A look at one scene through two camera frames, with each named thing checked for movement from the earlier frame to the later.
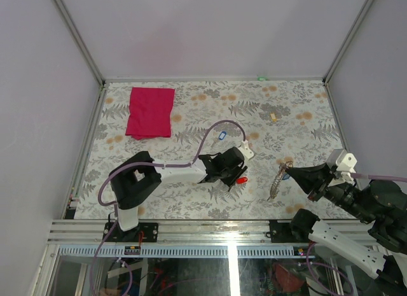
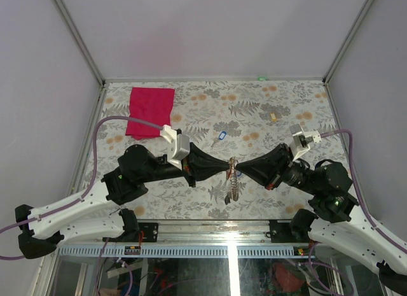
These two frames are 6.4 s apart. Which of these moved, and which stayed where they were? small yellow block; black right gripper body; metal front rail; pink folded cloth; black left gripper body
Moved: black right gripper body; black left gripper body
Stayed: metal front rail; small yellow block; pink folded cloth
